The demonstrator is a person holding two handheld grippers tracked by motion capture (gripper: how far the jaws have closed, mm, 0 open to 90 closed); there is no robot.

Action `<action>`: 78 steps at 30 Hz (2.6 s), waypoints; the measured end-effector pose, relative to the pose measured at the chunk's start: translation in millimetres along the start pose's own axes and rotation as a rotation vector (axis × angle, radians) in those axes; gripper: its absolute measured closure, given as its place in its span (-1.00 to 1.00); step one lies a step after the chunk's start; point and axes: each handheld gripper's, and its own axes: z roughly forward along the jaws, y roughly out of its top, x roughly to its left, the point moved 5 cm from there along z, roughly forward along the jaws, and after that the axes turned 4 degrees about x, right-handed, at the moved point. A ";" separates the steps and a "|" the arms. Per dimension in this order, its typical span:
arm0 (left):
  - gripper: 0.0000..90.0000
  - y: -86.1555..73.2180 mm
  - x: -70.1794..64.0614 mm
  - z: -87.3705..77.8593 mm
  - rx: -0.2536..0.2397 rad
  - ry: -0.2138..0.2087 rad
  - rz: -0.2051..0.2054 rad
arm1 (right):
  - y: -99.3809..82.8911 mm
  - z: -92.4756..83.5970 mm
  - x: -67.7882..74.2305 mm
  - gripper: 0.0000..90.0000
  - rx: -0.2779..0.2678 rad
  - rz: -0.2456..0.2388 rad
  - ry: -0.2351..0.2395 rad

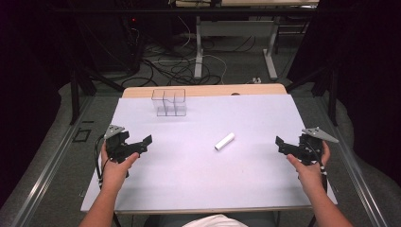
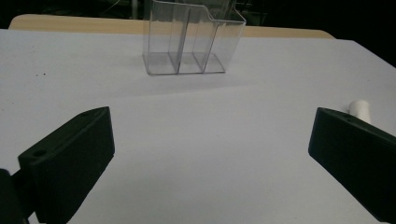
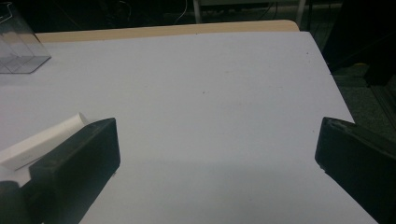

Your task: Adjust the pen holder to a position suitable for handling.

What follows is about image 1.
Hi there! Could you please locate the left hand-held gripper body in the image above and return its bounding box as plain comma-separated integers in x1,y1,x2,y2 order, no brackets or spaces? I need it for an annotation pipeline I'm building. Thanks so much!
103,124,132,165

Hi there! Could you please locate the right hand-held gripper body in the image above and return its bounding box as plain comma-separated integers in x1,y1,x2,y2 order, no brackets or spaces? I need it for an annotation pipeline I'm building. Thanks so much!
297,126,340,166

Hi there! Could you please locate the person's right hand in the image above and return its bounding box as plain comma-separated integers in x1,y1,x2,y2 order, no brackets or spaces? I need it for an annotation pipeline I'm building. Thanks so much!
286,140,332,191

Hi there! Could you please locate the person's left hand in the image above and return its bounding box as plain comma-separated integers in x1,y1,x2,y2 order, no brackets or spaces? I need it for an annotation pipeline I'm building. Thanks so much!
100,143,141,192

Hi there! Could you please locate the clear acrylic compartment organizer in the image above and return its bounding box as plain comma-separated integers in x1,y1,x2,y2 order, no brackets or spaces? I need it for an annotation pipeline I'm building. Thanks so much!
150,88,188,117

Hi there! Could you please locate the black metal stand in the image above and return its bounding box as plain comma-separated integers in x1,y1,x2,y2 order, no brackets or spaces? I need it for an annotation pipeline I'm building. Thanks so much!
285,64,340,128
68,61,127,126

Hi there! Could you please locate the white cylindrical tube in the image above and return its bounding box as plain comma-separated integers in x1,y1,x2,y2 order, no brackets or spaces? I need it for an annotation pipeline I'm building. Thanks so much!
214,132,236,152

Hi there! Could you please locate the white table mat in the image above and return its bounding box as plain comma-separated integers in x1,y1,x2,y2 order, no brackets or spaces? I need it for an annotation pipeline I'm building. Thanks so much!
79,94,339,213

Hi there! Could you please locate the person's white shirt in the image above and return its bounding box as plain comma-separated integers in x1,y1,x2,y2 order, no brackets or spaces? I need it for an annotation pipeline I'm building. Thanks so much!
182,214,250,227

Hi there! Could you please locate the black computer tower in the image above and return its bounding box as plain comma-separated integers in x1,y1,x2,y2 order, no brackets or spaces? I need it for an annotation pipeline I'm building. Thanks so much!
91,13,146,75

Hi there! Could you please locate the white-legged background desk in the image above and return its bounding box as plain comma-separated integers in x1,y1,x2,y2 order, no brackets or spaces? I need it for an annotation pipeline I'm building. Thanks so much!
174,0,320,81

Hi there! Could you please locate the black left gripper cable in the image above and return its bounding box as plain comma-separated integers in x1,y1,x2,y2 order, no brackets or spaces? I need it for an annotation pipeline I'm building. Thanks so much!
94,134,112,191

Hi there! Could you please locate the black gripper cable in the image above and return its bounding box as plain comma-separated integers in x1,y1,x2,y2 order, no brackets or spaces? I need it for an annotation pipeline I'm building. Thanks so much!
94,134,112,191
310,143,329,194

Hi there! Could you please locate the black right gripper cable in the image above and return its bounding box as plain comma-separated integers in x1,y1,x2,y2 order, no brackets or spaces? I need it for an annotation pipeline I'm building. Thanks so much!
310,143,329,194

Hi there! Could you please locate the aluminium floor rail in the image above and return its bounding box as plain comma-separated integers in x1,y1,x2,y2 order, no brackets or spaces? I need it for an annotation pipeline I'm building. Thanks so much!
9,94,97,227
311,94,387,227

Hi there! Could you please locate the tangle of black floor cables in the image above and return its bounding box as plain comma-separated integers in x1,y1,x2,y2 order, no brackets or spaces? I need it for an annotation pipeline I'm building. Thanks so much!
121,15,258,88

